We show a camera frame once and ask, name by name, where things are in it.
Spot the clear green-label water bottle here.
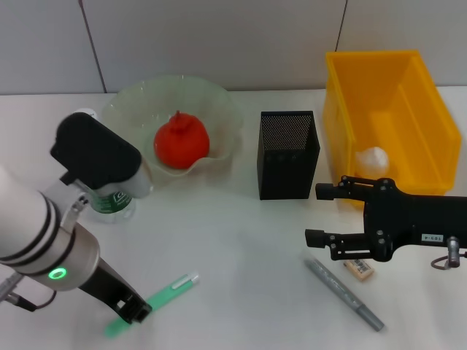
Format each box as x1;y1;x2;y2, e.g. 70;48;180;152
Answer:
74;106;136;224

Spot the yellow plastic bin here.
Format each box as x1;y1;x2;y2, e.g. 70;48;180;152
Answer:
323;49;463;209

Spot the black mesh pen holder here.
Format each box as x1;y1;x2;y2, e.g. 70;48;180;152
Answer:
256;110;322;201

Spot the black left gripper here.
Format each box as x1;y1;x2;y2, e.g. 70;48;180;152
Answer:
77;256;153;326

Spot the green glass fruit plate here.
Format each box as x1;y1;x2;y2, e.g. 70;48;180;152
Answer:
101;74;244;189

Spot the grey marker pen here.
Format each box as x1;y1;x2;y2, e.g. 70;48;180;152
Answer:
304;257;386;333

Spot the white paper ball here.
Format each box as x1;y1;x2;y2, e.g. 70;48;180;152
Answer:
355;146;390;179

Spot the orange fruit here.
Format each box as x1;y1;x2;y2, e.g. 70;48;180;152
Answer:
153;111;211;169

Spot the beige eraser with barcode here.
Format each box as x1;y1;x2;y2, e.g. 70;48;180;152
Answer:
342;257;376;282

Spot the right arm cable with connector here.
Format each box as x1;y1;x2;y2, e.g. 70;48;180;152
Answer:
432;235;467;271

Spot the green white pen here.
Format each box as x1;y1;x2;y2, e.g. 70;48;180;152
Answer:
104;271;201;340

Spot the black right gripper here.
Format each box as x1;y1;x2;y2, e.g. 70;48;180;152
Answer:
304;174;467;263

